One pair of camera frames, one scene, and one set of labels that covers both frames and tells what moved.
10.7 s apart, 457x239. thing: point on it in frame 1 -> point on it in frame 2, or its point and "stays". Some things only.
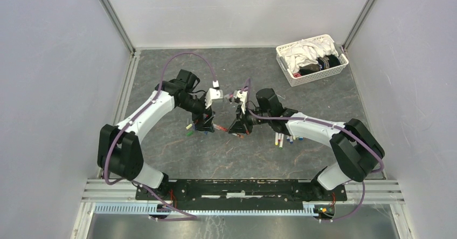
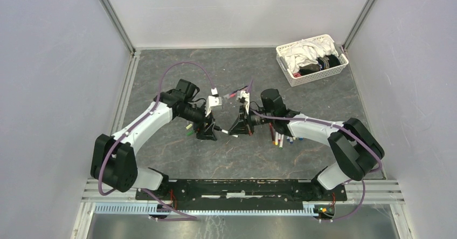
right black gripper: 241,125 stays
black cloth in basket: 323,62 stays
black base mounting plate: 211,192 stays
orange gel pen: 222,128 -> 272,133
